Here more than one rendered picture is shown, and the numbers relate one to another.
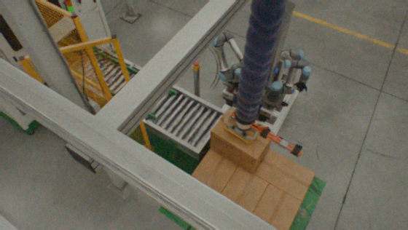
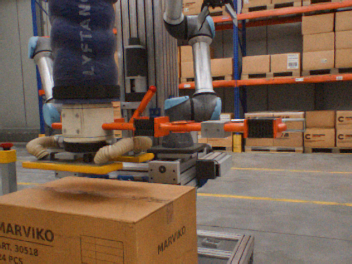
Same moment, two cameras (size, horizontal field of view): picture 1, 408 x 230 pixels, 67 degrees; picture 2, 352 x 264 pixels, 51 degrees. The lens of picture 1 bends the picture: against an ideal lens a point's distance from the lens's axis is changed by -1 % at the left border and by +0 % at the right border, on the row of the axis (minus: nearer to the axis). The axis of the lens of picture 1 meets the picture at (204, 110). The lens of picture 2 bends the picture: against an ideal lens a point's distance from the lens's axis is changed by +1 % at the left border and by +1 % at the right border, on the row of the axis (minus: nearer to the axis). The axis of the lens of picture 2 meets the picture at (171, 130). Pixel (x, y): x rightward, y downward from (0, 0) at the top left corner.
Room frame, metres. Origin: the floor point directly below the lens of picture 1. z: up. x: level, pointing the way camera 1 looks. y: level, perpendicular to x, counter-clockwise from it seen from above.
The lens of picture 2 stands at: (0.45, -0.51, 1.26)
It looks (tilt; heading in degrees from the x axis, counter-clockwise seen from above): 5 degrees down; 351
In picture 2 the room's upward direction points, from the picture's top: 2 degrees counter-clockwise
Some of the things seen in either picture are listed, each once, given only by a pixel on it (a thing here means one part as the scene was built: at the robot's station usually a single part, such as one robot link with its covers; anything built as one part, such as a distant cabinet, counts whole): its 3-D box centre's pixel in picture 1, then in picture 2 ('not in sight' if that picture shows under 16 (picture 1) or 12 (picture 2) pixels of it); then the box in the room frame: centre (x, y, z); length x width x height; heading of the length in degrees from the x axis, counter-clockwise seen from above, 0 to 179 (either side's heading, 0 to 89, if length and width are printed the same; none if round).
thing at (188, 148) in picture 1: (125, 111); not in sight; (2.30, 1.05, 0.50); 2.31 x 0.05 x 0.19; 57
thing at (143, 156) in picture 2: not in sight; (107, 151); (1.82, -0.48, 1.07); 0.34 x 0.10 x 0.05; 53
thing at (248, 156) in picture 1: (240, 140); (97, 249); (1.74, -0.43, 0.74); 0.60 x 0.40 x 0.40; 54
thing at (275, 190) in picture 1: (247, 186); not in sight; (1.33, -0.52, 0.34); 1.20 x 1.00 x 0.40; 57
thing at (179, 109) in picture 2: (276, 88); (178, 110); (2.15, -0.81, 1.20); 0.13 x 0.12 x 0.14; 86
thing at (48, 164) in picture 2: (238, 131); (71, 160); (1.67, -0.37, 1.07); 0.34 x 0.10 x 0.05; 53
